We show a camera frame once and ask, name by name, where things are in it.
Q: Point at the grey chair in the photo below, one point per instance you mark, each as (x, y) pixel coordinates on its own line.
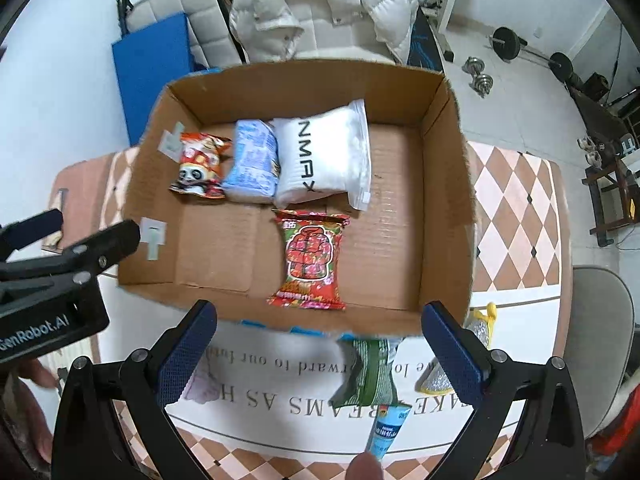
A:
(595, 340)

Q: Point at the white weight rack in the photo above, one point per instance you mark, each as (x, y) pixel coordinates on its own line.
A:
(445, 5)

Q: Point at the light blue tissue packet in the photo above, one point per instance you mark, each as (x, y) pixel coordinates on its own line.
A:
(250, 165)

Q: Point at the red snack packet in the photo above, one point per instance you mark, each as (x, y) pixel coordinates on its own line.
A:
(310, 260)

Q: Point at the red cloth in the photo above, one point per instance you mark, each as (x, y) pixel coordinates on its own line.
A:
(612, 440)

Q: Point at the person's left hand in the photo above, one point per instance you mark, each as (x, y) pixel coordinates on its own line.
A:
(25, 420)

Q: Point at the dark wooden shelf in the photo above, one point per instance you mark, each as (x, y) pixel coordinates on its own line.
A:
(610, 195)

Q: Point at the person's right hand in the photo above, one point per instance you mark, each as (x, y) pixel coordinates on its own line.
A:
(365, 467)

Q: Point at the silver yellow packet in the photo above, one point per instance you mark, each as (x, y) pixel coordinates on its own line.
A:
(480, 327)

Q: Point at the black blue printed pad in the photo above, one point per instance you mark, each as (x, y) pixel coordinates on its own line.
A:
(425, 45)

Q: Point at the blue foam mat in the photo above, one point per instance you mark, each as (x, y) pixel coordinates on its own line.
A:
(150, 75)

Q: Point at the white puffer jacket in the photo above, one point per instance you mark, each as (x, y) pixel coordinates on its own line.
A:
(300, 0)

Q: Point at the black barbell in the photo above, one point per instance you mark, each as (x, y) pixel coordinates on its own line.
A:
(535, 52)

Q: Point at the blue tube packet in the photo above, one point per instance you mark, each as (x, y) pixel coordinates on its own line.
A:
(387, 430)

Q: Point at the green snack packet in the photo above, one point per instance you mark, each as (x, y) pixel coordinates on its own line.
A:
(367, 375)

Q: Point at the panda print snack packet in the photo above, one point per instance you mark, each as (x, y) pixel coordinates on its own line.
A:
(200, 165)

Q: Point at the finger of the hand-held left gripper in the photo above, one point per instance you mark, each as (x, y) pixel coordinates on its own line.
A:
(30, 235)
(110, 245)

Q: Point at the chrome dumbbell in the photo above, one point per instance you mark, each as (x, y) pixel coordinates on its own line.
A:
(472, 65)
(482, 82)

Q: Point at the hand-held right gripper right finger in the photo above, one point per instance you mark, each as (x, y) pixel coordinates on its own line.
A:
(450, 355)

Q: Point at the grey padded cushion panel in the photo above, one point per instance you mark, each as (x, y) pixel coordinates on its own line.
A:
(200, 10)

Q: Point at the brown cardboard box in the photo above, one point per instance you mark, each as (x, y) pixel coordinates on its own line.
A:
(390, 185)

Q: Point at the white zip bag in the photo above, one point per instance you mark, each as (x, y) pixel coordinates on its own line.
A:
(325, 160)

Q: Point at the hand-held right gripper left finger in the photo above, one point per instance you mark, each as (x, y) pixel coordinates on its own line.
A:
(185, 355)

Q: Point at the black weight bench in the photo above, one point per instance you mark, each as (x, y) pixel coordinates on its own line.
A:
(600, 120)

